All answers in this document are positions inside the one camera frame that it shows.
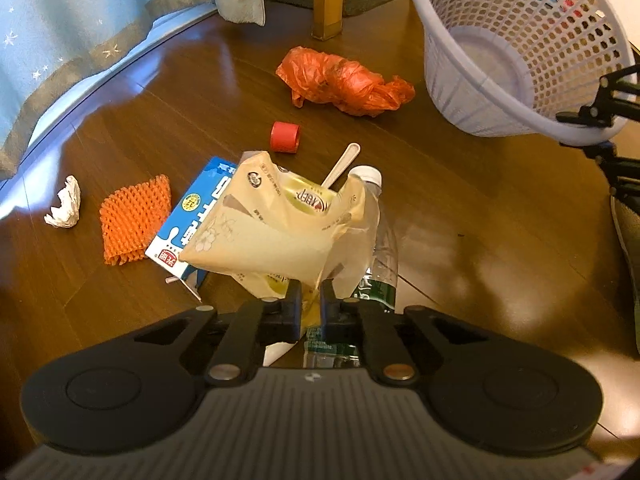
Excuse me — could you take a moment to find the clear plastic water bottle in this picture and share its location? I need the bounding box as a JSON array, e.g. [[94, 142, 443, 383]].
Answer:
[[301, 164, 399, 370]]

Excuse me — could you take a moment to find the cream paper snack bag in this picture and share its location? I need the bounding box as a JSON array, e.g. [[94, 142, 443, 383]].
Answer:
[[179, 152, 380, 328]]

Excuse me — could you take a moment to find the lavender plastic mesh basket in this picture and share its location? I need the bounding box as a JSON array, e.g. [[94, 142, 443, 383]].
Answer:
[[412, 0, 634, 146]]

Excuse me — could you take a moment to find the blue white milk carton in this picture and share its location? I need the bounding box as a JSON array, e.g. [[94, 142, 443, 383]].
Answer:
[[145, 157, 236, 300]]

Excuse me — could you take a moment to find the orange foam fruit net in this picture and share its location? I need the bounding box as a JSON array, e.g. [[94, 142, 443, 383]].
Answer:
[[100, 174, 171, 266]]

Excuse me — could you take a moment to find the red bottle cap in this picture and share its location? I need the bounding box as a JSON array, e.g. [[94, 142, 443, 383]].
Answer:
[[269, 122, 300, 154]]

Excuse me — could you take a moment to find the white plastic spoon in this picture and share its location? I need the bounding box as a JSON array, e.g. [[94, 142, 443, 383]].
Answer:
[[261, 142, 362, 369]]

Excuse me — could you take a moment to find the crumpled white tissue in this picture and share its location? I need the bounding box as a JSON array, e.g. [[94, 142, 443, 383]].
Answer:
[[43, 176, 81, 229]]

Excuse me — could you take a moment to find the crumpled orange plastic bag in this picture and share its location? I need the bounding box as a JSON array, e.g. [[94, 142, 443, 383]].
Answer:
[[276, 47, 416, 117]]

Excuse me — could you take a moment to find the blue star curtain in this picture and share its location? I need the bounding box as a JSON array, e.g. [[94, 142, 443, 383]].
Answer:
[[1, 0, 266, 179]]

